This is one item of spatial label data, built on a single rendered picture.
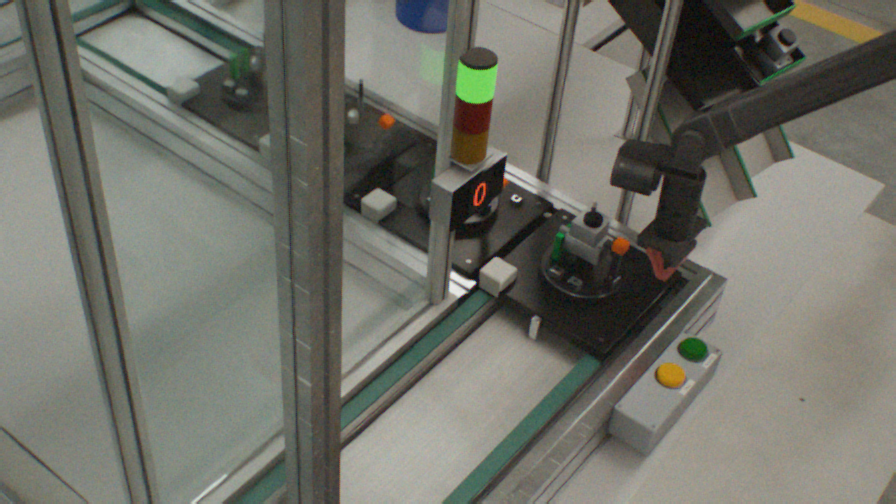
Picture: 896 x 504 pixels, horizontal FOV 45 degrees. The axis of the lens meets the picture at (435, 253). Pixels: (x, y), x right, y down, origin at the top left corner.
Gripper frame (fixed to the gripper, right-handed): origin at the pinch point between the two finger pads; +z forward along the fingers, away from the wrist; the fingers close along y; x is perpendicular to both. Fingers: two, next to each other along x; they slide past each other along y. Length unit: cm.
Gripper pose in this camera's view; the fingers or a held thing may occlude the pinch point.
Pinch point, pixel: (661, 274)
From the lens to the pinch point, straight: 166.9
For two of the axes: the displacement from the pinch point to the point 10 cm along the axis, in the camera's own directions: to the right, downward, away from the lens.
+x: 7.9, 4.3, -4.4
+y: -6.2, 5.1, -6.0
